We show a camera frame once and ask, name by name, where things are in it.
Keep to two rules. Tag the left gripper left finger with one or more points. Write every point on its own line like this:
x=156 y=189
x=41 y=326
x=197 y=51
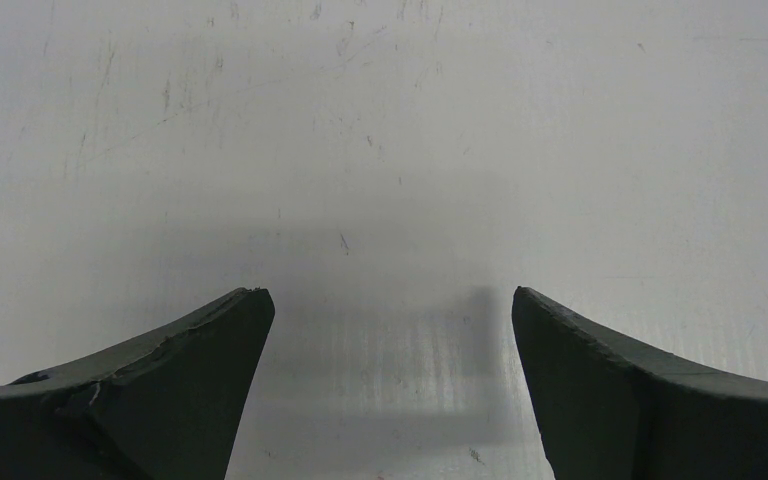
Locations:
x=165 y=404

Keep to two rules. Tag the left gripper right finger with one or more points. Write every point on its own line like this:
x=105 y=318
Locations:
x=608 y=406

